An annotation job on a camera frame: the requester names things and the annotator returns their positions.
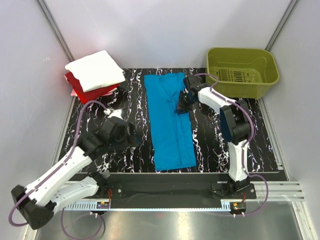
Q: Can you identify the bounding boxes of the aluminium frame rail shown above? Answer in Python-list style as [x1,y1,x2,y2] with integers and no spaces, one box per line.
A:
[45,181,304,214]

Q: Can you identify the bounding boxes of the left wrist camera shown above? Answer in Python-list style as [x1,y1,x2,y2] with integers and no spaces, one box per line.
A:
[107,109,125,124]

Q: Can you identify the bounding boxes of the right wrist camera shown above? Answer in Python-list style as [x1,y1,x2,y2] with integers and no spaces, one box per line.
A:
[183,75,202,92]

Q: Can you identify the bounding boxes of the folded white t-shirt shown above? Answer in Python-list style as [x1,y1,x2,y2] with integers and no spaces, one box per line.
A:
[65,50,125,93]

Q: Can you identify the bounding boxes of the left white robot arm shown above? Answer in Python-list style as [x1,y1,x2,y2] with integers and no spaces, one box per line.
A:
[11,117,138,230]

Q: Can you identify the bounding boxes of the black marble pattern mat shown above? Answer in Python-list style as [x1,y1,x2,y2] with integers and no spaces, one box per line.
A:
[80,68,279,173]

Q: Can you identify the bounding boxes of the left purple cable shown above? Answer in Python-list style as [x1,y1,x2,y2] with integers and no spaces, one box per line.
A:
[8,100,112,240]

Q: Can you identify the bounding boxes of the folded red t-shirt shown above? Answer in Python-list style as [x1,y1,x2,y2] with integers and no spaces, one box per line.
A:
[64,72,120,104]

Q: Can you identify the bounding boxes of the right corner aluminium post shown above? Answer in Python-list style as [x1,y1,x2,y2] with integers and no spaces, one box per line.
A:
[264,0,300,52]

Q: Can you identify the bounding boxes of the corner aluminium post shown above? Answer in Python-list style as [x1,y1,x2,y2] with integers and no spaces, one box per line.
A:
[264,0,300,52]
[35,0,75,62]

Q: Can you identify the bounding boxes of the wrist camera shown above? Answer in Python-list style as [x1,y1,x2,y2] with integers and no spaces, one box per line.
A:
[183,75,202,92]
[107,109,125,124]

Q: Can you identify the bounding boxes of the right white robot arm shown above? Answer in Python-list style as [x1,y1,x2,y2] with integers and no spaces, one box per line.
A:
[175,86,254,199]

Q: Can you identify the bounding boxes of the olive green plastic basket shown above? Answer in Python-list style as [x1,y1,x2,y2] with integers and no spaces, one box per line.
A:
[205,47,280,100]

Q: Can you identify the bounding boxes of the blue t-shirt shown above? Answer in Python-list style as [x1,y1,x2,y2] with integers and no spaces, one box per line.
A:
[144,72,197,171]

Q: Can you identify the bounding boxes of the folded pink t-shirt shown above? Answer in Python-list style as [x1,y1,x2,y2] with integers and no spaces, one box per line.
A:
[70,90,77,97]

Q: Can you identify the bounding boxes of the left corner aluminium post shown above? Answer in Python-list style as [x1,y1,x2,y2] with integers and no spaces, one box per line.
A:
[35,0,75,62]

